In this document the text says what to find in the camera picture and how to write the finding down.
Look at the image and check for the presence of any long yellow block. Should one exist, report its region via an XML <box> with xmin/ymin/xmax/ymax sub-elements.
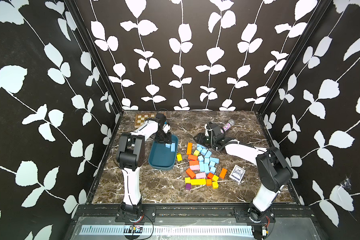
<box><xmin>190</xmin><ymin>179</ymin><xmax>207</xmax><ymax>186</ymax></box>

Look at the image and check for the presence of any blue playing card deck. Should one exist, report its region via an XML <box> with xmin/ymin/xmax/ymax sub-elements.
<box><xmin>229</xmin><ymin>165</ymin><xmax>246</xmax><ymax>184</ymax></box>

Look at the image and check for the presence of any black front rail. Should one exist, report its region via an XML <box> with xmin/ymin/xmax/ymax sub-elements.
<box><xmin>73</xmin><ymin>203</ymin><xmax>315</xmax><ymax>225</ymax></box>

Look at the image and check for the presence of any orange block right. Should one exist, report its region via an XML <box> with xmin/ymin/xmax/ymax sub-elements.
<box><xmin>219</xmin><ymin>168</ymin><xmax>227</xmax><ymax>179</ymax></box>

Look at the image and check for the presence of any purple glitter microphone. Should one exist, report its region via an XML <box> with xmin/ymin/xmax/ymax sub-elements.
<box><xmin>222</xmin><ymin>119</ymin><xmax>235</xmax><ymax>132</ymax></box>

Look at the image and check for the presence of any dark teal plastic tray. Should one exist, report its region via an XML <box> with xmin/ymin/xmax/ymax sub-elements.
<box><xmin>148</xmin><ymin>135</ymin><xmax>179</xmax><ymax>171</ymax></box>

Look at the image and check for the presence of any red orange block stack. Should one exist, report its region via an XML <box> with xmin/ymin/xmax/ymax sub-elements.
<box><xmin>188</xmin><ymin>155</ymin><xmax>200</xmax><ymax>171</ymax></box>

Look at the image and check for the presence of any wooden chess board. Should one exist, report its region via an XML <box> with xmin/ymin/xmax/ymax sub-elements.
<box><xmin>135</xmin><ymin>113</ymin><xmax>156</xmax><ymax>129</ymax></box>

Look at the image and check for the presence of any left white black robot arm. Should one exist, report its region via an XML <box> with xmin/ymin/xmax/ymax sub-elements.
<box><xmin>117</xmin><ymin>113</ymin><xmax>172</xmax><ymax>217</ymax></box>

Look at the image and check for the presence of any light blue block pile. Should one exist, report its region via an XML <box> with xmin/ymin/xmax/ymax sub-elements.
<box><xmin>194</xmin><ymin>144</ymin><xmax>220</xmax><ymax>175</ymax></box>

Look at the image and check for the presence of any pink block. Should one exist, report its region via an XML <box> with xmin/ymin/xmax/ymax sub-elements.
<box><xmin>196</xmin><ymin>172</ymin><xmax>206</xmax><ymax>179</ymax></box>

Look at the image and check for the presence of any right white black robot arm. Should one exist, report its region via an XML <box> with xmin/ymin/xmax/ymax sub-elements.
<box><xmin>194</xmin><ymin>120</ymin><xmax>293</xmax><ymax>221</ymax></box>

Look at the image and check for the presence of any orange red block lower left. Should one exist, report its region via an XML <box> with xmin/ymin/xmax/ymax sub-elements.
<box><xmin>186</xmin><ymin>168</ymin><xmax>196</xmax><ymax>179</ymax></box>

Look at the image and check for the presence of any small yellow block left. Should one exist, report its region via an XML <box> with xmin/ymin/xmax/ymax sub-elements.
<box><xmin>177</xmin><ymin>154</ymin><xmax>183</xmax><ymax>162</ymax></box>

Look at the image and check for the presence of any long orange block upper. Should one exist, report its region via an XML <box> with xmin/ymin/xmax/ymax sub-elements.
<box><xmin>187</xmin><ymin>143</ymin><xmax>193</xmax><ymax>155</ymax></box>

